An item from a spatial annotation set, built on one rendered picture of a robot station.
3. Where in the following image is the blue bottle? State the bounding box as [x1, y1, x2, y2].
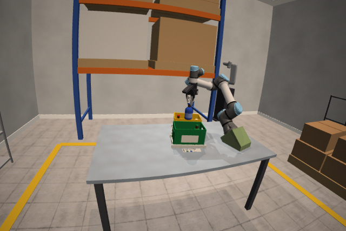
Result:
[184, 103, 192, 120]

